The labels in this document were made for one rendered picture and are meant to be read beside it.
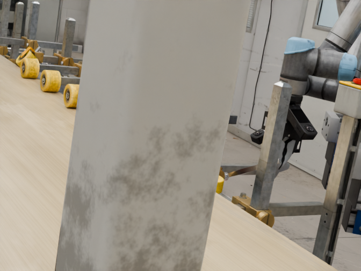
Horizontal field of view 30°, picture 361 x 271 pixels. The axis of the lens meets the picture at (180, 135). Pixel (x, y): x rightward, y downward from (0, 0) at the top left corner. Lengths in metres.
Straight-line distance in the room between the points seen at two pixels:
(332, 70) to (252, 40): 4.78
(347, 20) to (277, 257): 0.87
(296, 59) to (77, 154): 1.56
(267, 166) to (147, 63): 1.51
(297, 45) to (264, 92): 4.53
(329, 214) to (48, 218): 0.64
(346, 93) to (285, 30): 4.67
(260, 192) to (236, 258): 0.53
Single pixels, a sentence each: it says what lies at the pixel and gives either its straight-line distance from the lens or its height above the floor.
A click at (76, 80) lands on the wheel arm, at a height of 0.95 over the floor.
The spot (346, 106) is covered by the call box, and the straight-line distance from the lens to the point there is 1.51.
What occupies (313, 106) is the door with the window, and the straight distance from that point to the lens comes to 5.74.
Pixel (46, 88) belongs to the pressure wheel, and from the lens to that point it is 2.52.
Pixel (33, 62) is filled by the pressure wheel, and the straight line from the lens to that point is 2.76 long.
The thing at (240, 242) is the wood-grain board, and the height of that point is 0.90.
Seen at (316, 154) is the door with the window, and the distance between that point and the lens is 5.68.
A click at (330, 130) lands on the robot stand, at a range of 2.49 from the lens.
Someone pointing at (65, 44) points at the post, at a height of 1.03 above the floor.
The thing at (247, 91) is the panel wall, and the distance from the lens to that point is 6.58.
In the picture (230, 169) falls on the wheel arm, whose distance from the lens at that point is 2.06.
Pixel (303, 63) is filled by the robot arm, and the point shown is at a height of 1.22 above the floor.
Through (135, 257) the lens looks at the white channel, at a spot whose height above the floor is 1.27.
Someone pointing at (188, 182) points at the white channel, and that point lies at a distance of 0.27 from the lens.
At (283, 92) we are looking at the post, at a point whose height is 1.15.
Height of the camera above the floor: 1.37
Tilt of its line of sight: 13 degrees down
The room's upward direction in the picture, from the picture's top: 10 degrees clockwise
